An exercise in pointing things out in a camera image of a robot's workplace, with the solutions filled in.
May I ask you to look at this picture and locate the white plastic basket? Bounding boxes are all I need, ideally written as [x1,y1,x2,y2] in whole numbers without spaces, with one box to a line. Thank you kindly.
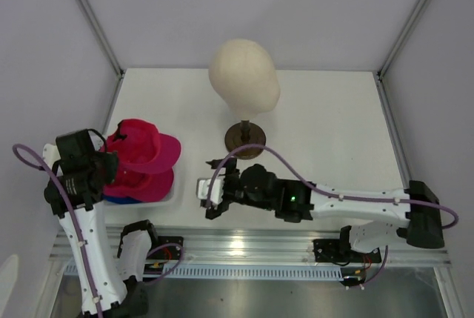
[117,164,175,208]

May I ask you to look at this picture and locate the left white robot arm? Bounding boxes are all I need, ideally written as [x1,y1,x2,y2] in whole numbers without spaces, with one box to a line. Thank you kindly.
[44,129,160,317]

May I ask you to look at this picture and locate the purple cable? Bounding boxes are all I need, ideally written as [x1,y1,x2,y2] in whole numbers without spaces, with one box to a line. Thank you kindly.
[207,142,459,289]
[12,143,184,318]

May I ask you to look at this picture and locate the white slotted cable duct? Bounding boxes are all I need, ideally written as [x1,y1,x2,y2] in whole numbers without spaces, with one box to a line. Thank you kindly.
[64,262,344,281]

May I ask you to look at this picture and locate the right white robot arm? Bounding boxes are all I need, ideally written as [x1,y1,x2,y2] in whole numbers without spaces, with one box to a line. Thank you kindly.
[196,158,444,262]

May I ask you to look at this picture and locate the aluminium frame post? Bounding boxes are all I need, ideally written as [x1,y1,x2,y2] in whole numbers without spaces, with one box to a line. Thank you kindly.
[377,0,431,79]
[75,0,124,79]

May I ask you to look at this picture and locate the dark round mannequin stand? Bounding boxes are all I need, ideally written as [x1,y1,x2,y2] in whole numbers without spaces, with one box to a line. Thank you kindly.
[224,120,267,160]

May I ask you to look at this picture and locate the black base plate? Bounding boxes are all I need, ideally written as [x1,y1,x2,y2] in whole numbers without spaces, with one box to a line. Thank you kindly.
[312,239,382,266]
[147,236,184,261]

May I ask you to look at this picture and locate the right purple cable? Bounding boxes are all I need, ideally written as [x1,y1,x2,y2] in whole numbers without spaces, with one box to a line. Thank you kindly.
[207,142,459,289]

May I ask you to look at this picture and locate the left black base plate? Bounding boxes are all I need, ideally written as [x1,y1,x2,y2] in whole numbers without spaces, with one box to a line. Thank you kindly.
[147,236,184,261]

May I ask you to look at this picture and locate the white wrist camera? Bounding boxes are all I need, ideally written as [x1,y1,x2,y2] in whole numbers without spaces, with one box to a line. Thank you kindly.
[196,178,224,208]
[42,143,60,168]

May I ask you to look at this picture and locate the cream mannequin head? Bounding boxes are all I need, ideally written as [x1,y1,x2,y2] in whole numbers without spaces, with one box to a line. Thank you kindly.
[208,39,281,121]

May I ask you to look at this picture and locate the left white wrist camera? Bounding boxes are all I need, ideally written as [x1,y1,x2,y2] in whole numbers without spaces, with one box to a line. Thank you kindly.
[42,143,60,168]

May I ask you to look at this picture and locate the left aluminium frame post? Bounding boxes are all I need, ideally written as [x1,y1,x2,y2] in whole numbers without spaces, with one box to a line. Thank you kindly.
[75,0,124,79]

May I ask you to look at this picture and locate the blue baseball cap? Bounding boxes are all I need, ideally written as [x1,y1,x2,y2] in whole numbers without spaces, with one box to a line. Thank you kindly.
[102,194,141,205]

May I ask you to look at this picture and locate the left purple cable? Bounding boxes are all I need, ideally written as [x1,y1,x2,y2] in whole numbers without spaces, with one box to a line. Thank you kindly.
[12,143,184,318]

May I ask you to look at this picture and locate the magenta baseball cap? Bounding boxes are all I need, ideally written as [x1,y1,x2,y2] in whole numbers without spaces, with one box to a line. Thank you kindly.
[106,119,181,174]
[103,168,174,202]

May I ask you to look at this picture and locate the right aluminium frame post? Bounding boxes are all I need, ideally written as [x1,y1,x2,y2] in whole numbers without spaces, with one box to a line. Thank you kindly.
[377,0,431,79]

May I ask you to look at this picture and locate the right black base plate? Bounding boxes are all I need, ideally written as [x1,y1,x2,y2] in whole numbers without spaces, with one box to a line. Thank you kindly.
[312,239,382,266]

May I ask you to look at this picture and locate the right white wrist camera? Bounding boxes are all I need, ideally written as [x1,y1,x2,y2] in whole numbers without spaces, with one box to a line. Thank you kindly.
[196,178,224,208]

